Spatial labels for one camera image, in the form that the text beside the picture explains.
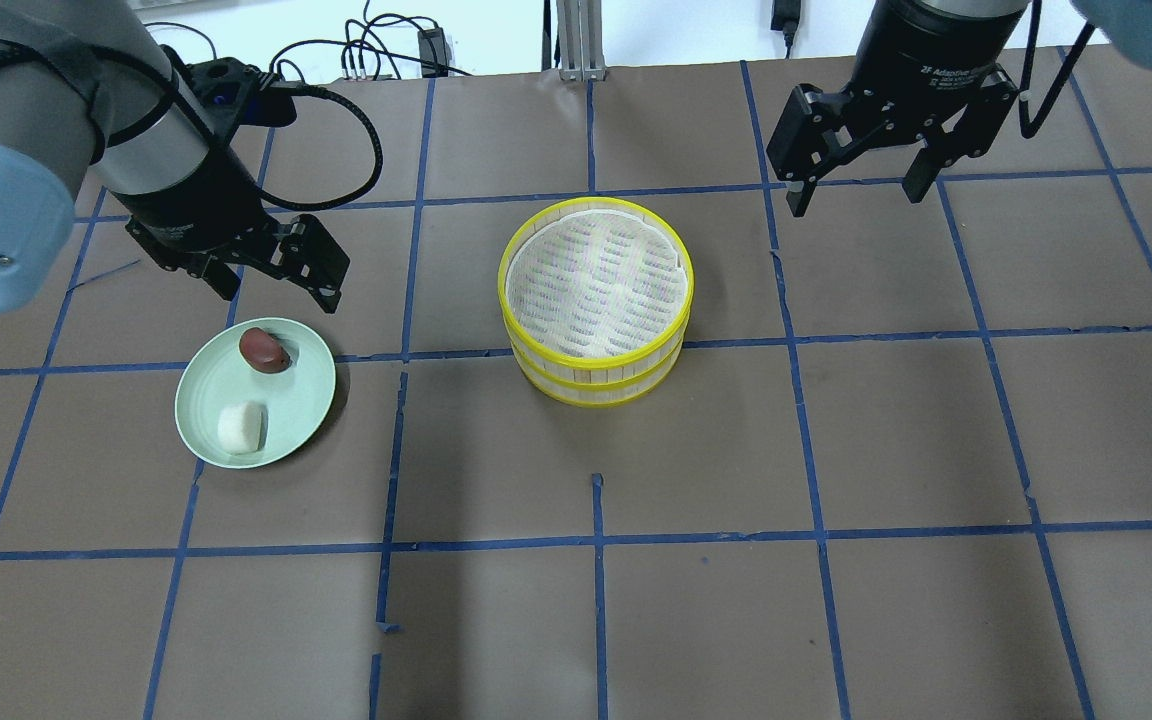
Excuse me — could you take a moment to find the light green plate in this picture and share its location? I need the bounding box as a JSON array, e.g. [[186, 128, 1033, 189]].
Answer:
[[174, 316, 338, 469]]

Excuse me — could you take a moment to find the aluminium frame post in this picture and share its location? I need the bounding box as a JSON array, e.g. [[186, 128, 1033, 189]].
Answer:
[[552, 1, 607, 82]]

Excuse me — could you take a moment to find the brown bun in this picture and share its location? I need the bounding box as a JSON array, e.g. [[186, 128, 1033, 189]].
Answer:
[[238, 325, 291, 376]]

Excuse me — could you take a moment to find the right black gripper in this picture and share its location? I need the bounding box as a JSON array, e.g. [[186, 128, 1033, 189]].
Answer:
[[765, 1, 1020, 218]]

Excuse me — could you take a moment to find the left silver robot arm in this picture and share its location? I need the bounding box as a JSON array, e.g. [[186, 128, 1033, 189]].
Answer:
[[0, 1, 349, 314]]

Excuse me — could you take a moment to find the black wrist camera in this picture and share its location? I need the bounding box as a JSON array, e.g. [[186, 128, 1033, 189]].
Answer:
[[180, 58, 297, 138]]

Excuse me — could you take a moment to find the yellow steamer layer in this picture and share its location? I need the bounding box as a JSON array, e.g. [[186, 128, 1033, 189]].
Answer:
[[511, 338, 684, 407], [495, 197, 696, 386]]

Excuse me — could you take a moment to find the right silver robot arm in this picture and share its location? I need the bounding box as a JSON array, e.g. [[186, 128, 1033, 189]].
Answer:
[[765, 1, 1152, 217]]

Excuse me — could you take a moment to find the white bun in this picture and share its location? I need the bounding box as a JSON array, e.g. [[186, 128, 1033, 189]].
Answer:
[[217, 401, 266, 455]]

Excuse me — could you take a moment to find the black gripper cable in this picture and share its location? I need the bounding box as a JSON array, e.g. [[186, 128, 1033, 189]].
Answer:
[[271, 60, 384, 212]]

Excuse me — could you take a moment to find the black power plug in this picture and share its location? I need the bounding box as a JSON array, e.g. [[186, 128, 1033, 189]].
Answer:
[[771, 0, 803, 55]]

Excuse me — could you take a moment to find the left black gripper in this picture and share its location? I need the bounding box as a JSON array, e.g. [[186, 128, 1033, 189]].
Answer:
[[124, 176, 349, 314]]

